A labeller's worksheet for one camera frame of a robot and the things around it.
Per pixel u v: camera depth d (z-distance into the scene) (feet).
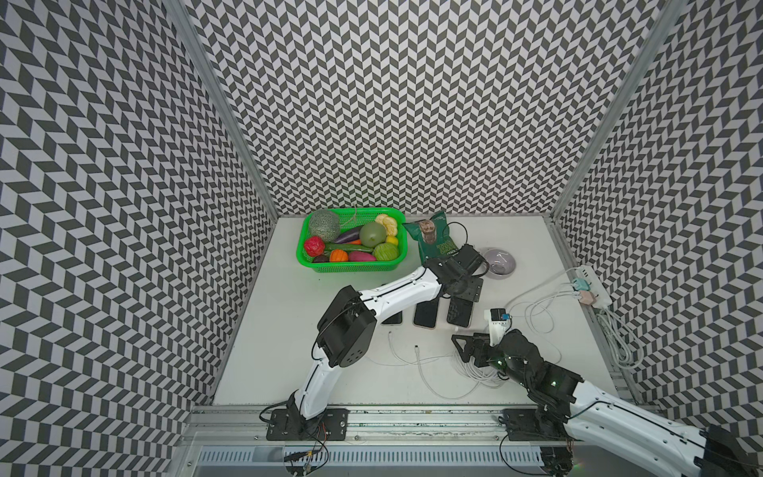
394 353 2.79
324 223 3.32
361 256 3.18
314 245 3.17
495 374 2.33
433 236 3.40
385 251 3.20
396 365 2.71
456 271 2.18
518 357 1.94
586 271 3.32
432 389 2.61
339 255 3.25
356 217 3.47
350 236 3.45
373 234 3.41
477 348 2.30
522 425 2.40
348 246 3.36
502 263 3.27
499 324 2.34
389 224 3.56
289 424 2.08
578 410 1.75
